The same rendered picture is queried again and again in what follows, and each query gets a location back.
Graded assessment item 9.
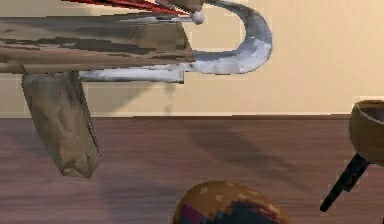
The orange patterned egg toy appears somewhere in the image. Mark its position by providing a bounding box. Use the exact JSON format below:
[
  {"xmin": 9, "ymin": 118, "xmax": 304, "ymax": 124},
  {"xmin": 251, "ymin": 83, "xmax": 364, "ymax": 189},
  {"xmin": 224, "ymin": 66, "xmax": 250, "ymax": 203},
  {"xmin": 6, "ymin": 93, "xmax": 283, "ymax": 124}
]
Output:
[{"xmin": 171, "ymin": 180, "xmax": 295, "ymax": 224}]

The silver curved metal bar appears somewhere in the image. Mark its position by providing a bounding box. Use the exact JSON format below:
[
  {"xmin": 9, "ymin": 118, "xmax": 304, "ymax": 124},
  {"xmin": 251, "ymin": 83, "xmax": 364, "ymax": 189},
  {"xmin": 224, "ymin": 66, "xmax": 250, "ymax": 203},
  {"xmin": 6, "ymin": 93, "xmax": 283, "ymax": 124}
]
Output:
[{"xmin": 79, "ymin": 0, "xmax": 274, "ymax": 85}]

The small white ball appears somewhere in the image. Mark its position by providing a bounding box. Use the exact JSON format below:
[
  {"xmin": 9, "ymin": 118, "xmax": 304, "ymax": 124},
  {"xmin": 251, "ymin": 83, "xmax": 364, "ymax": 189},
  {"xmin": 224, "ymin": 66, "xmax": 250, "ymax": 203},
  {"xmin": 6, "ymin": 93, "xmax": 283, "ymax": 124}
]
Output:
[{"xmin": 191, "ymin": 10, "xmax": 206, "ymax": 26}]

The red striped flat object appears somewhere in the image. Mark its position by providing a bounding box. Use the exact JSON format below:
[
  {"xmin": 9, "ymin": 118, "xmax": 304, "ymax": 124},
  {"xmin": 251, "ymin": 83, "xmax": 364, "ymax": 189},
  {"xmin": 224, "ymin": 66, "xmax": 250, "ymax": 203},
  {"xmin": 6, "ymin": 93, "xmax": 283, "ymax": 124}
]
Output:
[{"xmin": 61, "ymin": 0, "xmax": 190, "ymax": 17}]

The brown round chair black leg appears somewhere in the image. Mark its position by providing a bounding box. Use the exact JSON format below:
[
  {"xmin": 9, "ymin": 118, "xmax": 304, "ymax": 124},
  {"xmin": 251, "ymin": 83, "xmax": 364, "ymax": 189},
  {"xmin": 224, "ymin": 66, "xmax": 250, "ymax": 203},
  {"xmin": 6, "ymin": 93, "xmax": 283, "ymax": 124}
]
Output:
[{"xmin": 319, "ymin": 99, "xmax": 384, "ymax": 214}]

